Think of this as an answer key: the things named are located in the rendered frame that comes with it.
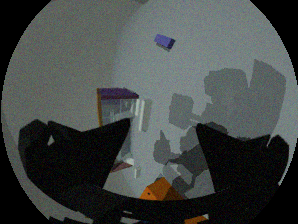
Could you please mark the small blue block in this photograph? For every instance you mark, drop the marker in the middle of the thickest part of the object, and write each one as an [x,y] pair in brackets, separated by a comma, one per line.
[164,40]

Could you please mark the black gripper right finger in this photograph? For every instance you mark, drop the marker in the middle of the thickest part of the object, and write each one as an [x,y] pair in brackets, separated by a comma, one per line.
[225,155]

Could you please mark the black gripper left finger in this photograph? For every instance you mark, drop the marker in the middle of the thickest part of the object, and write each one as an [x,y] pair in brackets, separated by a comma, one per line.
[96,149]

